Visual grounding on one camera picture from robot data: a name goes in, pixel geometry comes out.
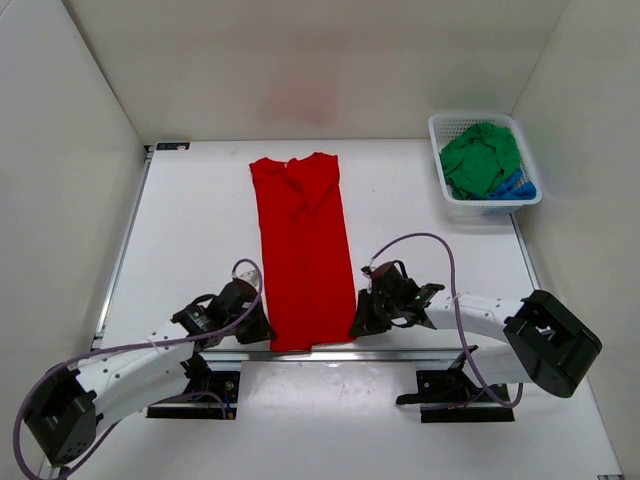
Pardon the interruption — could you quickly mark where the white plastic basket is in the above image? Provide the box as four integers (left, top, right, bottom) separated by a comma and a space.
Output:
428, 112, 542, 217

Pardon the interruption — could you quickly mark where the blue t shirt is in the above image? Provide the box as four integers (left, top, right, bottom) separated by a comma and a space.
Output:
487, 169, 537, 201

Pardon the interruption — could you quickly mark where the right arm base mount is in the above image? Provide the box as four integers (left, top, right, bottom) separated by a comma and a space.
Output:
396, 360, 515, 424

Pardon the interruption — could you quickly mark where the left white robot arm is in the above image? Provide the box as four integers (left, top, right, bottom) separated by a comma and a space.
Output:
18, 278, 274, 467

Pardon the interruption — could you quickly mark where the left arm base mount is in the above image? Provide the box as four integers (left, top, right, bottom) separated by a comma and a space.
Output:
146, 359, 241, 420

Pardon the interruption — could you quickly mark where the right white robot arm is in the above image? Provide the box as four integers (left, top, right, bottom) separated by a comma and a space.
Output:
349, 260, 603, 401

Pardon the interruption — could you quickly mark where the green t shirt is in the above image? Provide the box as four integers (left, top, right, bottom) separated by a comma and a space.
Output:
440, 122, 520, 200

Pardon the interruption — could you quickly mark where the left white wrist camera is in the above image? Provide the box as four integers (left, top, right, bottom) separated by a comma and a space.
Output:
232, 268, 260, 289

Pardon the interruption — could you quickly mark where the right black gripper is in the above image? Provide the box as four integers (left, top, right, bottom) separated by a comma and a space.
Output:
349, 289, 401, 338

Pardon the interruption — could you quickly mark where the red t shirt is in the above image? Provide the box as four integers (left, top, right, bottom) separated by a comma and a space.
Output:
249, 152, 356, 352

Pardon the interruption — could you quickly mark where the dark label sticker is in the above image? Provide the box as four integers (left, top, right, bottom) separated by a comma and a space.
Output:
155, 142, 190, 151

